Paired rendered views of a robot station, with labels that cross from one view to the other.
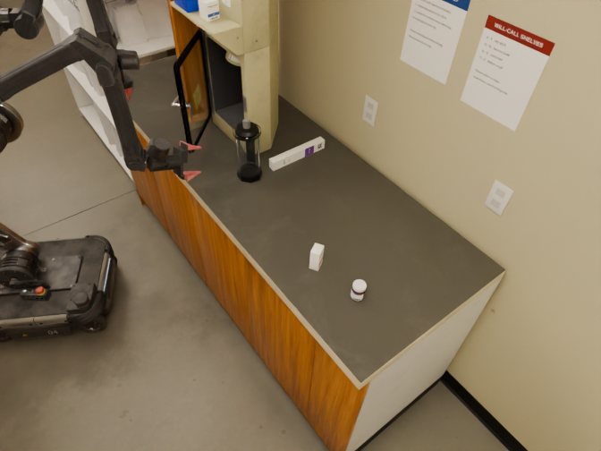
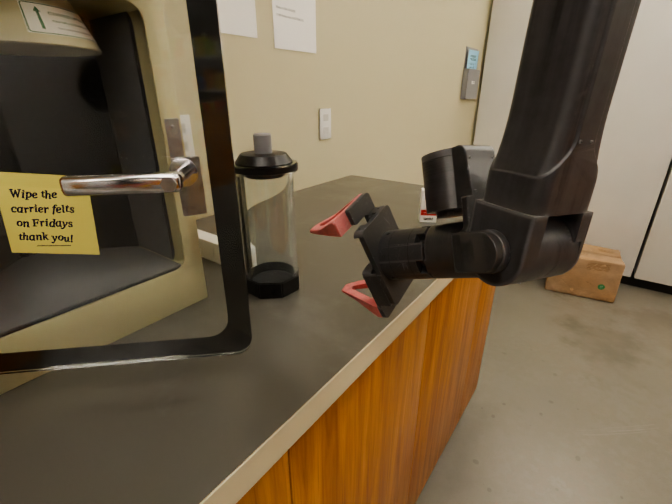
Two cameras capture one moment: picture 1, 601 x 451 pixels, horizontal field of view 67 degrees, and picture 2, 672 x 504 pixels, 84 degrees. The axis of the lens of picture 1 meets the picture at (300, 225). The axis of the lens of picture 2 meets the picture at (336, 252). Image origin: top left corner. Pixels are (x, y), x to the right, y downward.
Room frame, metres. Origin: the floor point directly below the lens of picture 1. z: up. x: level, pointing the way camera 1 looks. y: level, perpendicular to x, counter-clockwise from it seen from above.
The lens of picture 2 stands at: (1.47, 0.84, 1.27)
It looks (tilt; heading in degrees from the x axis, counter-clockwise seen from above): 23 degrees down; 256
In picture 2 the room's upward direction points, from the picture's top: straight up
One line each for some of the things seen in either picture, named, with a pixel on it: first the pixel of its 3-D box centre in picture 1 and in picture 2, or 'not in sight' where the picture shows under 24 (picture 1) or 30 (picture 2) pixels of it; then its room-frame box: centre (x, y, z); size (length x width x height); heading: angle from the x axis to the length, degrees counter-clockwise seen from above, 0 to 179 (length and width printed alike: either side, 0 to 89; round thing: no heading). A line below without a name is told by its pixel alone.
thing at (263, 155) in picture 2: (246, 127); (263, 154); (1.43, 0.22, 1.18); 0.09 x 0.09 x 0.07
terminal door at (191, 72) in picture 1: (194, 93); (63, 185); (1.63, 0.46, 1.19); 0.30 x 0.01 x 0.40; 174
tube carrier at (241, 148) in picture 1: (248, 152); (268, 224); (1.43, 0.22, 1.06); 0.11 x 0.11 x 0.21
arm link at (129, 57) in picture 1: (122, 54); not in sight; (1.71, 0.75, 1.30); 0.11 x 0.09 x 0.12; 100
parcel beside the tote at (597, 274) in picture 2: not in sight; (582, 269); (-0.77, -1.00, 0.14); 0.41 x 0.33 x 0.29; 136
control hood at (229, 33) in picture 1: (206, 27); not in sight; (1.64, 0.38, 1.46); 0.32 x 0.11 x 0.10; 40
